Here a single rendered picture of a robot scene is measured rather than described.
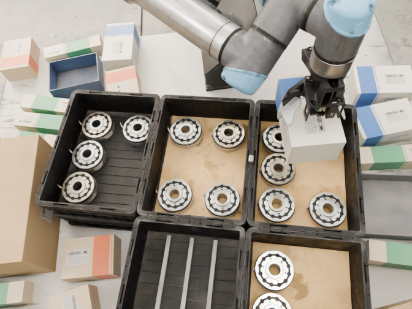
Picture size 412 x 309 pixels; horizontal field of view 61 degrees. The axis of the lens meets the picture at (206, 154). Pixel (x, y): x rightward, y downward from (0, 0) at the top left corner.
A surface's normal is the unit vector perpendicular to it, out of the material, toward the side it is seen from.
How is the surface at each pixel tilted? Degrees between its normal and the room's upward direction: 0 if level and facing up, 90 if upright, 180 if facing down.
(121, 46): 0
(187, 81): 0
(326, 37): 90
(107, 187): 0
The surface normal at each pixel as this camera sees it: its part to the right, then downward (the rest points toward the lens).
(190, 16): -0.39, 0.02
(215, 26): -0.18, -0.25
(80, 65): 0.20, 0.87
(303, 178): -0.08, -0.44
